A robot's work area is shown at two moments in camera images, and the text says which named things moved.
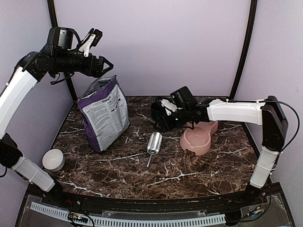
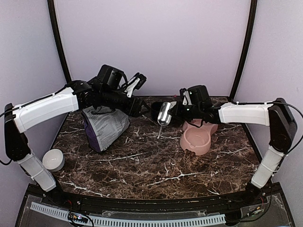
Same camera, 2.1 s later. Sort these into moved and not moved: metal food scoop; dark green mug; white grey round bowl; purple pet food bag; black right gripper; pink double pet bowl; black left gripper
Moved: black right gripper; metal food scoop; black left gripper
Not moved: pink double pet bowl; dark green mug; white grey round bowl; purple pet food bag
